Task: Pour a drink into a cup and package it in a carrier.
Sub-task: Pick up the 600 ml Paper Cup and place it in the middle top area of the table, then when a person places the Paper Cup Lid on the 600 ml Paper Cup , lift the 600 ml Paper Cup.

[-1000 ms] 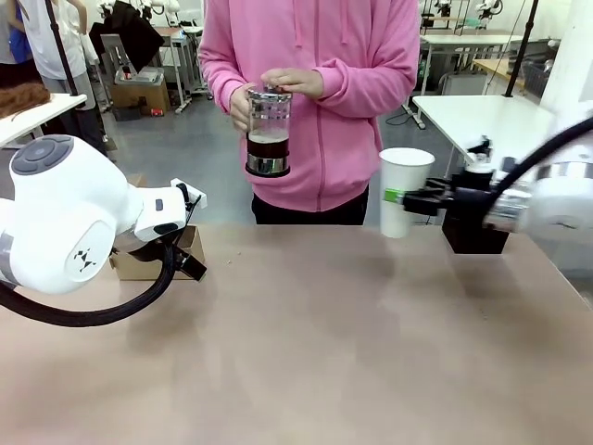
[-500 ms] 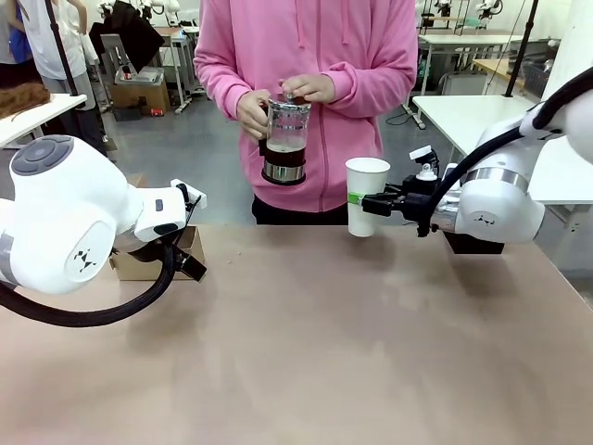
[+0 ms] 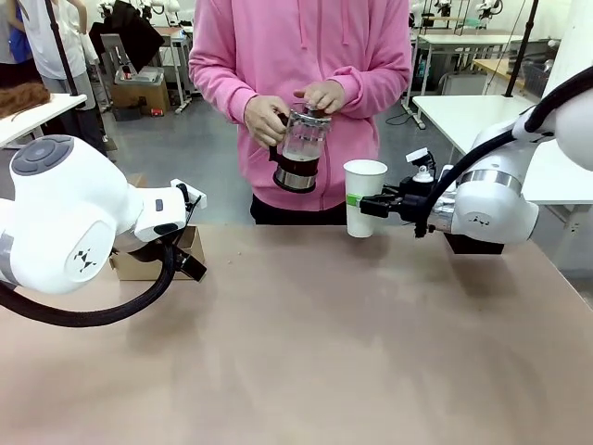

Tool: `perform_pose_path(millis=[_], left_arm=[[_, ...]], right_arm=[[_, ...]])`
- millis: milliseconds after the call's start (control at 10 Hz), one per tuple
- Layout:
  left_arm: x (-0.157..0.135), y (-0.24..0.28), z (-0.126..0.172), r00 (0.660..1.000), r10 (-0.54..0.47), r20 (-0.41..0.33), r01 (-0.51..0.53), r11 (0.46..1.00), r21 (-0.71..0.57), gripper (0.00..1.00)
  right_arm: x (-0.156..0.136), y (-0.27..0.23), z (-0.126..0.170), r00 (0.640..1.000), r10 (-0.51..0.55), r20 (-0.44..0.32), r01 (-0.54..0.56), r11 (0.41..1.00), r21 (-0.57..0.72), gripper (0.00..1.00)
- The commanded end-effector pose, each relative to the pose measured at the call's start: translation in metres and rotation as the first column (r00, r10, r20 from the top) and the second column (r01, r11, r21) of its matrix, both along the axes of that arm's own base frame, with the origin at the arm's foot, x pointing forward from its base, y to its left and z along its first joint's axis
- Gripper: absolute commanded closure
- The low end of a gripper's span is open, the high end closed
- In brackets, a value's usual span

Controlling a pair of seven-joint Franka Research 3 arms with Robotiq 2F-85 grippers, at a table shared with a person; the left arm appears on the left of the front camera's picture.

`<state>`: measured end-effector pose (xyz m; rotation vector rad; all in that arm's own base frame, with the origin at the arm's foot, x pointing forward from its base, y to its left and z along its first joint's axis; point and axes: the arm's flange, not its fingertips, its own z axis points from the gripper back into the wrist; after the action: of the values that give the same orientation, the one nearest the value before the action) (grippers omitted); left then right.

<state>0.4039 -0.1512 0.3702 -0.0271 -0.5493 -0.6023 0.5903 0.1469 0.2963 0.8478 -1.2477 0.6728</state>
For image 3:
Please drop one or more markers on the person's right forearm pink sleeve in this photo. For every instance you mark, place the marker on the person's right forearm pink sleeve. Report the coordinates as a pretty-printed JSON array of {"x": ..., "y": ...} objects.
[{"x": 218, "y": 79}]

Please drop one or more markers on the grey plastic bin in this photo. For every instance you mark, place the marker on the grey plastic bin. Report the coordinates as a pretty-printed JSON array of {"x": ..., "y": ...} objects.
[{"x": 139, "y": 75}]

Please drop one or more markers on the black trousers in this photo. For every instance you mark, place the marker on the black trousers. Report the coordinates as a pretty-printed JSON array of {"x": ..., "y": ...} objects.
[{"x": 296, "y": 215}]

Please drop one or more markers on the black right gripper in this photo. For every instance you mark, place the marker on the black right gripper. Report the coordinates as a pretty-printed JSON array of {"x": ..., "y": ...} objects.
[{"x": 417, "y": 201}]

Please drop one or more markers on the bystander in white shirt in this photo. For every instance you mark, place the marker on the bystander in white shirt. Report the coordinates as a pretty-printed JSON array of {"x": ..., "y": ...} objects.
[{"x": 55, "y": 41}]

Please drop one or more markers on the person's left forearm pink sleeve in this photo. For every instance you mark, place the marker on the person's left forearm pink sleeve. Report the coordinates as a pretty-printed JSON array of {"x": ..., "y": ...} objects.
[{"x": 375, "y": 76}]

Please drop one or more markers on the small white side table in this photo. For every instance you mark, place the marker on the small white side table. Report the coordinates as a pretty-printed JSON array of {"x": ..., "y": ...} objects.
[{"x": 32, "y": 116}]

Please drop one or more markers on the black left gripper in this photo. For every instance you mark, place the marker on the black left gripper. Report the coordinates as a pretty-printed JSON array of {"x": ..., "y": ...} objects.
[{"x": 192, "y": 266}]

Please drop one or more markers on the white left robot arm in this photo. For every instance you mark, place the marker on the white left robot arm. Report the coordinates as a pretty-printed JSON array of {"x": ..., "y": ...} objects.
[{"x": 55, "y": 218}]

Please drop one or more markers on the white paper cup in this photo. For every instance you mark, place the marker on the white paper cup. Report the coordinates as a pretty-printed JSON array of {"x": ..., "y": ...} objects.
[{"x": 363, "y": 185}]

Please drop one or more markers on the person's left hand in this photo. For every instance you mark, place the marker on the person's left hand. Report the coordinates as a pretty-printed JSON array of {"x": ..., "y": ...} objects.
[{"x": 324, "y": 95}]

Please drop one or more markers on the person's right hand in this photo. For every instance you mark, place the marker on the person's right hand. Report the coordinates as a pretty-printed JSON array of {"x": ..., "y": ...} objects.
[{"x": 261, "y": 120}]

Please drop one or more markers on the black cloth cover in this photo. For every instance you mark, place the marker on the black cloth cover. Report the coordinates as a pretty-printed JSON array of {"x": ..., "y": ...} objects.
[{"x": 134, "y": 32}]

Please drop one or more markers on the black stand pole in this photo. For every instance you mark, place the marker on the black stand pole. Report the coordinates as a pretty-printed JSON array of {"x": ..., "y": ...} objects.
[
  {"x": 62, "y": 51},
  {"x": 521, "y": 51}
]

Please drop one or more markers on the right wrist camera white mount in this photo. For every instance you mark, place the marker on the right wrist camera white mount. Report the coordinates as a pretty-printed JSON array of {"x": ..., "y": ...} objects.
[{"x": 421, "y": 164}]

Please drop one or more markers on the wooden background table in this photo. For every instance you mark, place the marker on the wooden background table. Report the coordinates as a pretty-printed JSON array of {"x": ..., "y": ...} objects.
[{"x": 495, "y": 67}]

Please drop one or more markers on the white background workbench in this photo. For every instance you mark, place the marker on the white background workbench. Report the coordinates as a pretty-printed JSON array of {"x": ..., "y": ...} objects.
[{"x": 463, "y": 39}]

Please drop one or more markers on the bystander in blue top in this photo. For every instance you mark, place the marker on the bystander in blue top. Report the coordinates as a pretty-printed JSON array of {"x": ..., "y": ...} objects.
[{"x": 14, "y": 37}]

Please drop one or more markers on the black lid holder box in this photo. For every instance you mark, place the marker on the black lid holder box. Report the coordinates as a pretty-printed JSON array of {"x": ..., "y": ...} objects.
[{"x": 477, "y": 245}]

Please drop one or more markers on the cardboard box on floor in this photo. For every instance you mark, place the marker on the cardboard box on floor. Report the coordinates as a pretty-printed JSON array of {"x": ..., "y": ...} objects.
[{"x": 139, "y": 95}]

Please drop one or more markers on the glass french press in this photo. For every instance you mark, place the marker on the glass french press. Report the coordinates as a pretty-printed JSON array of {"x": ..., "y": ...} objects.
[{"x": 301, "y": 153}]

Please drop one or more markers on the pink hoodie torso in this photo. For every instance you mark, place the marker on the pink hoodie torso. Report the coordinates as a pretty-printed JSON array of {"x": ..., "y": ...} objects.
[{"x": 306, "y": 55}]

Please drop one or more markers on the brown furry bundle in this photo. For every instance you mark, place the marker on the brown furry bundle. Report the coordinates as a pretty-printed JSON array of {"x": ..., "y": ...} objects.
[{"x": 21, "y": 99}]

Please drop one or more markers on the large white side table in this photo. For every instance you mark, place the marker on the large white side table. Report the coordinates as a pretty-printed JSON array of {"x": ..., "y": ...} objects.
[{"x": 463, "y": 120}]

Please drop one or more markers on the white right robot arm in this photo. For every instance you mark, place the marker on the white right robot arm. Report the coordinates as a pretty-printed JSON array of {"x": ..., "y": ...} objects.
[{"x": 500, "y": 204}]

